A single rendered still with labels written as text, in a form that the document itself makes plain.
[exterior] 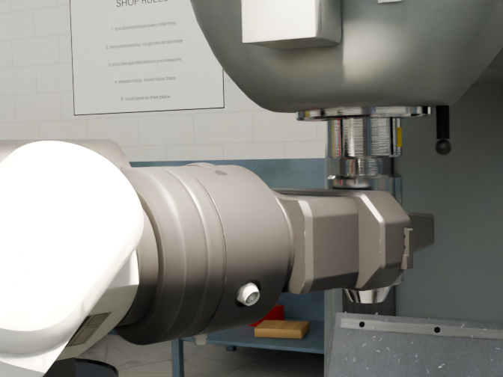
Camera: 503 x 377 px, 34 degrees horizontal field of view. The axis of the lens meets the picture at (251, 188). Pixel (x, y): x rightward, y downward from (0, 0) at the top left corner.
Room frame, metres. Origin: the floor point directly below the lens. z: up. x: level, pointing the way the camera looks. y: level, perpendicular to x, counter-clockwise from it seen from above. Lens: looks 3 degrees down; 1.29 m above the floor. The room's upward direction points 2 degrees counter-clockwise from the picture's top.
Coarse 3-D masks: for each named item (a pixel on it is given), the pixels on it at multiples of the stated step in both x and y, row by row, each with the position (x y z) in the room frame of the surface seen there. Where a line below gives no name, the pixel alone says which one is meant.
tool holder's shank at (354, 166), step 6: (348, 162) 0.52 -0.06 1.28; (354, 162) 0.52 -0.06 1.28; (360, 162) 0.51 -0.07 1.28; (366, 162) 0.51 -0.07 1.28; (372, 162) 0.51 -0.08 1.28; (378, 162) 0.52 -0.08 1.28; (348, 168) 0.52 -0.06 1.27; (354, 168) 0.52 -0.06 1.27; (360, 168) 0.51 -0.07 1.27; (366, 168) 0.51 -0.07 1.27; (372, 168) 0.51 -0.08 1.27; (378, 168) 0.52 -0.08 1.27; (348, 174) 0.52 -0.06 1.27; (354, 174) 0.52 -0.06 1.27; (360, 174) 0.51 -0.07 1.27; (366, 174) 0.51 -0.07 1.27; (372, 174) 0.51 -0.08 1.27
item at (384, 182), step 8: (336, 176) 0.51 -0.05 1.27; (344, 176) 0.51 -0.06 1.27; (352, 176) 0.51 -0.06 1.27; (360, 176) 0.50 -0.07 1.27; (368, 176) 0.50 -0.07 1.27; (376, 176) 0.50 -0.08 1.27; (384, 176) 0.50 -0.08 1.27; (392, 176) 0.51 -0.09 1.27; (400, 176) 0.52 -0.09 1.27; (328, 184) 0.52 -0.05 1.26; (336, 184) 0.51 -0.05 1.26; (344, 184) 0.51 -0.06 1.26; (352, 184) 0.50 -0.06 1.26; (360, 184) 0.50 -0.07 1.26; (368, 184) 0.50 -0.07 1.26; (376, 184) 0.50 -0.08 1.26; (384, 184) 0.50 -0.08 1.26; (392, 184) 0.51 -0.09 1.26; (400, 184) 0.51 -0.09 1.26
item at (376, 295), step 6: (384, 288) 0.51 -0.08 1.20; (390, 288) 0.52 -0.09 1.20; (348, 294) 0.52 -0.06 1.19; (354, 294) 0.51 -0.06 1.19; (360, 294) 0.51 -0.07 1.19; (366, 294) 0.51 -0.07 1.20; (372, 294) 0.51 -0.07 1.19; (378, 294) 0.51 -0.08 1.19; (384, 294) 0.51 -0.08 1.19; (354, 300) 0.52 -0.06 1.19; (360, 300) 0.51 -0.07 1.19; (366, 300) 0.51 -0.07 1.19; (372, 300) 0.51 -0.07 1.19; (378, 300) 0.51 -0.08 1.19; (384, 300) 0.52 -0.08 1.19
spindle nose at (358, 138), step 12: (336, 120) 0.51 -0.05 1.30; (348, 120) 0.50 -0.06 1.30; (360, 120) 0.50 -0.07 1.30; (372, 120) 0.50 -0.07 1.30; (384, 120) 0.50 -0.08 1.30; (396, 120) 0.51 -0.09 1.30; (336, 132) 0.51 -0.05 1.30; (348, 132) 0.50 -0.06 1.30; (360, 132) 0.50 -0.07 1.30; (372, 132) 0.50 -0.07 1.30; (384, 132) 0.50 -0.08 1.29; (396, 132) 0.51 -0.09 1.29; (336, 144) 0.51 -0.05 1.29; (348, 144) 0.50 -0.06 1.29; (360, 144) 0.50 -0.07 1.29; (372, 144) 0.50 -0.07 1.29; (384, 144) 0.50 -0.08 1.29; (396, 144) 0.51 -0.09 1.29; (336, 156) 0.51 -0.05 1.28; (348, 156) 0.50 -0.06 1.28; (360, 156) 0.50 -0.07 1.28; (372, 156) 0.50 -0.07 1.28; (384, 156) 0.50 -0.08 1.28
